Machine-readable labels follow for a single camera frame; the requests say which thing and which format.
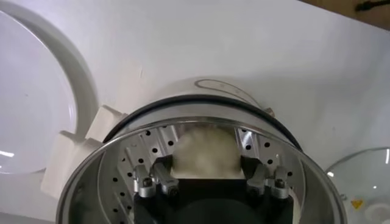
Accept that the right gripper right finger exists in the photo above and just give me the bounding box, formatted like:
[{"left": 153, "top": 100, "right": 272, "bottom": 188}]
[{"left": 240, "top": 155, "right": 291, "bottom": 200}]

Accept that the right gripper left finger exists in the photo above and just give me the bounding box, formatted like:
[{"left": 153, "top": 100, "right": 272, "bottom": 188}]
[{"left": 133, "top": 154, "right": 181, "bottom": 198}]

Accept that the white steamed baozi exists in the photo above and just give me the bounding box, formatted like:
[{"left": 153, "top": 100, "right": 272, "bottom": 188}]
[{"left": 170, "top": 127, "right": 246, "bottom": 180}]

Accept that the perforated steel steamer basket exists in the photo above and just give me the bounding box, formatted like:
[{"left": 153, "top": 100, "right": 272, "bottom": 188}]
[{"left": 56, "top": 100, "right": 348, "bottom": 224}]

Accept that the large white plate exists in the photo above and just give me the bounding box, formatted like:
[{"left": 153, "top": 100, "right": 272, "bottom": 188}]
[{"left": 0, "top": 8, "right": 99, "bottom": 175}]

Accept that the glass lid with white handle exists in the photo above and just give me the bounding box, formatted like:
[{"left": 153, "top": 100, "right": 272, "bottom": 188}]
[{"left": 324, "top": 147, "right": 390, "bottom": 224}]

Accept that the black cable piece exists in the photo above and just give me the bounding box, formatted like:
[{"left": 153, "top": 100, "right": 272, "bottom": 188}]
[{"left": 354, "top": 0, "right": 390, "bottom": 13}]

